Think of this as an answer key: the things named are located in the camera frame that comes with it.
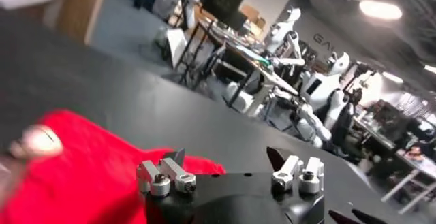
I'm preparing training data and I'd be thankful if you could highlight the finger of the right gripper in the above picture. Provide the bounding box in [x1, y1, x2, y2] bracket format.
[352, 208, 388, 224]
[328, 210, 352, 224]

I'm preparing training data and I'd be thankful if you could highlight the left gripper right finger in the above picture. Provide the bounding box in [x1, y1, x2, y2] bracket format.
[266, 146, 325, 195]

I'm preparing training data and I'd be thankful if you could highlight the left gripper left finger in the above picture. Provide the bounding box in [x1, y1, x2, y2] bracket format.
[136, 148, 198, 196]

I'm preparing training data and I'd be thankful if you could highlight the red t-shirt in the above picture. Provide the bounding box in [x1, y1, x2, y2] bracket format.
[0, 109, 228, 224]

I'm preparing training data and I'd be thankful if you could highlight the white humanoid robot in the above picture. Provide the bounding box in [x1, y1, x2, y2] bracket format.
[223, 7, 306, 112]
[292, 51, 355, 148]

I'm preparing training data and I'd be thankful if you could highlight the white leaning board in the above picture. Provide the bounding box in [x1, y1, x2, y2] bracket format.
[166, 27, 187, 69]

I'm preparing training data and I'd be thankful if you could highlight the black monitor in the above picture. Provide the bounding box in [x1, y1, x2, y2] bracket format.
[200, 0, 247, 31]

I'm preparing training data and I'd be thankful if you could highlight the wooden folding screen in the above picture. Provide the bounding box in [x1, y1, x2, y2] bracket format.
[56, 0, 112, 46]

